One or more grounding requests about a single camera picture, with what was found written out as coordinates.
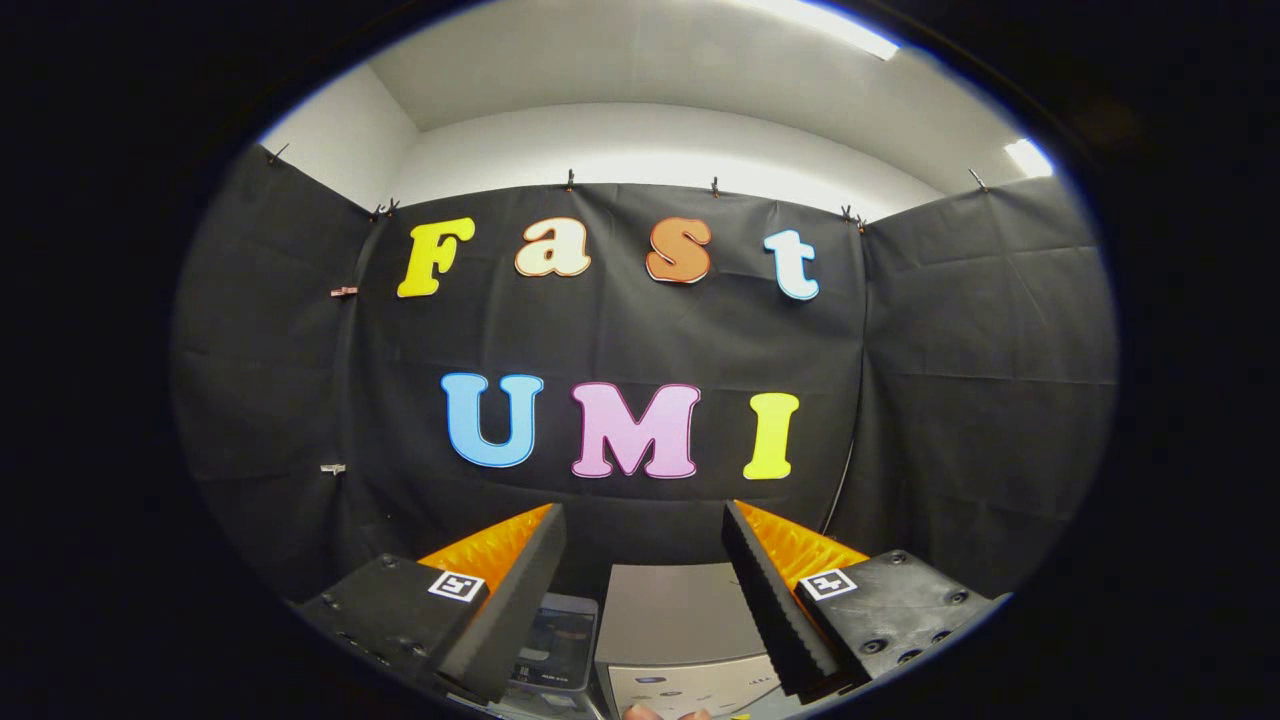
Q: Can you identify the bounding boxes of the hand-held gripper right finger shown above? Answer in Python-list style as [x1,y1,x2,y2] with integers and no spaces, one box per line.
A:
[722,500,1006,701]

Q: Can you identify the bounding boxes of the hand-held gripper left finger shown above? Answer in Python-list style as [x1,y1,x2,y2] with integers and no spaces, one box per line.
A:
[290,503,569,706]

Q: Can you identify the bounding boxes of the silver box appliance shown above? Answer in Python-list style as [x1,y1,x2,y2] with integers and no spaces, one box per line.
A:
[594,563,793,720]

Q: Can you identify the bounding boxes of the black backdrop cloth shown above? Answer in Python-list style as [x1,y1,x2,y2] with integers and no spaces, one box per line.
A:
[170,143,1119,603]

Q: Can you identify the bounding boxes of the row of black clips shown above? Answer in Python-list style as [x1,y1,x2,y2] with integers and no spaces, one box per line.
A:
[266,142,991,227]

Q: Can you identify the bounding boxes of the small ceiling light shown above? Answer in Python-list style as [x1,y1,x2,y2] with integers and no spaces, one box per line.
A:
[1005,138,1056,179]

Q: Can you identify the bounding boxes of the long ceiling light strip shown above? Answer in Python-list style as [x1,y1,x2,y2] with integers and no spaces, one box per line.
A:
[770,0,901,61]

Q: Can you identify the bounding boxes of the thin grey cable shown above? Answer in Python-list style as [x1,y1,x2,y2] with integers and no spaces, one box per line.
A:
[820,345,869,536]

